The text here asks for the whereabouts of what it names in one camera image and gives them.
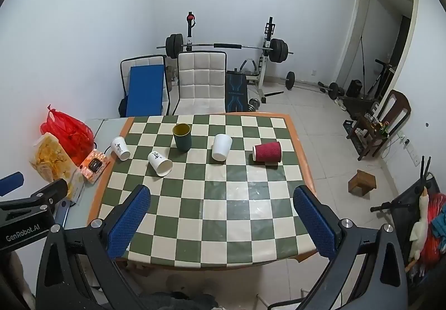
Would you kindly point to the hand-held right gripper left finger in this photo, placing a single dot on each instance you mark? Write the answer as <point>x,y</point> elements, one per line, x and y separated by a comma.
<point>128,224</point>

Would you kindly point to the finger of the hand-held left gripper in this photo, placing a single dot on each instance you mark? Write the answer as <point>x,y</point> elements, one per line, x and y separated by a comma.
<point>52,191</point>
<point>10,183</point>

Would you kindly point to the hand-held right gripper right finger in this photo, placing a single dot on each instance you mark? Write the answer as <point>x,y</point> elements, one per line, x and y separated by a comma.
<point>313,224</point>

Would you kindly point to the white printed paper cup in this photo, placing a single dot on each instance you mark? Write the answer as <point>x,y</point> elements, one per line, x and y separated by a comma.
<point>120,148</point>
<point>159,163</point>

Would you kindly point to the red ribbed paper cup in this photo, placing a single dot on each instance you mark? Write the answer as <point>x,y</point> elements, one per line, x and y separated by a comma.
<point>267,152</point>

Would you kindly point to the dark green cup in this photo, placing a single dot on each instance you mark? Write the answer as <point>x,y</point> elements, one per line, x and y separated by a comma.
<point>182,139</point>

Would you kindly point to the plain white paper cup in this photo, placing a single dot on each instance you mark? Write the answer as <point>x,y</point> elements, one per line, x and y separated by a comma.
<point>221,147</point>

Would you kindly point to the yellow snack bag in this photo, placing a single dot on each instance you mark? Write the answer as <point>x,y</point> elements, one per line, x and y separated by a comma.
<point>52,160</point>

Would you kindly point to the orange wipes packet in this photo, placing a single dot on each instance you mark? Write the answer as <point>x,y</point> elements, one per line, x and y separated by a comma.
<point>93,166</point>

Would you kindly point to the red plastic bag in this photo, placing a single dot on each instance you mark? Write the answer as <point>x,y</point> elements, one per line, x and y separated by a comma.
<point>69,135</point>

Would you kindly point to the small wooden stool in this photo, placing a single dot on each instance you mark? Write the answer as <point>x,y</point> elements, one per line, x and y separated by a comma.
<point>362,182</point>

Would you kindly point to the grey side table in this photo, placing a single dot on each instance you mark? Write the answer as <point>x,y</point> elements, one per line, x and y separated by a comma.
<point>104,132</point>

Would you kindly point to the black tripod bar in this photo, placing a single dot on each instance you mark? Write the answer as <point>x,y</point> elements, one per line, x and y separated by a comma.
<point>393,206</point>

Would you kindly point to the green checkered tablecloth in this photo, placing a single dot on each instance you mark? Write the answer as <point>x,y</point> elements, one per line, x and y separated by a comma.
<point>216,205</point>

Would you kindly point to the dark cloth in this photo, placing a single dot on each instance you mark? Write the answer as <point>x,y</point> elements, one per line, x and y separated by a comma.
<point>181,301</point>

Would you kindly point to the white goose toy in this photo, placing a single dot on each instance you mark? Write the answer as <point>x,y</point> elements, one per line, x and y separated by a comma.
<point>422,222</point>

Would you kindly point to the black storage bin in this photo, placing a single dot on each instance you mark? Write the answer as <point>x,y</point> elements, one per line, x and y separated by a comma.
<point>418,188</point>

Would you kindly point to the orange red mesh bundle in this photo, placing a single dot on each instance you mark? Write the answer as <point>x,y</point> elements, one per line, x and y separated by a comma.
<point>437,212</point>

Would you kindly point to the black router antennas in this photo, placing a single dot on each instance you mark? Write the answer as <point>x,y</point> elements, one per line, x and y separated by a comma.
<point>425,170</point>

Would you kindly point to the grey dumbbell plate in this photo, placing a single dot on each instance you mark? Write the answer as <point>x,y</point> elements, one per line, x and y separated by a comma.
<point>253,105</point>

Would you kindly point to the blue mat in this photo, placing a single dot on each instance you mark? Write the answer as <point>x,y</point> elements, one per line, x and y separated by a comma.
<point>145,90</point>

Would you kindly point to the short barbell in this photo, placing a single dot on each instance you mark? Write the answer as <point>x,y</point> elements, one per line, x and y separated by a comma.
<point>310,86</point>

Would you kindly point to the dark wooden chair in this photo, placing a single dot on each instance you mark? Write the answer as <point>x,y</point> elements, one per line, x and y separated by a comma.
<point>393,107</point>

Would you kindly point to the black speaker box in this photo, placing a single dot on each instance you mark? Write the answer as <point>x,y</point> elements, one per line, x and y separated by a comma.
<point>354,88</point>

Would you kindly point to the white padded chair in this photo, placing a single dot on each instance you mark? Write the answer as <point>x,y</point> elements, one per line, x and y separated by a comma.
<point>200,79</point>
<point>143,60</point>

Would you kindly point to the black kick scooter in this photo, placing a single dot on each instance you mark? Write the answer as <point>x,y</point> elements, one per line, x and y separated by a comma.
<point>381,76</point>

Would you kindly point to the white barbell rack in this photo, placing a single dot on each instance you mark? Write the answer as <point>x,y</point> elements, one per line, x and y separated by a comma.
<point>267,52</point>

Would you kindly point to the long barbell with black plates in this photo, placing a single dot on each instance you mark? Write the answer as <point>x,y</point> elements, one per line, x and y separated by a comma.
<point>226,46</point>

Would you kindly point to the white wall socket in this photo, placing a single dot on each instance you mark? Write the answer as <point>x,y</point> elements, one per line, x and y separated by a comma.
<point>414,155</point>

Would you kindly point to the door frame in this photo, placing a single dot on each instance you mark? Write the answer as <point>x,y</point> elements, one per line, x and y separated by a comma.
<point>355,34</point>

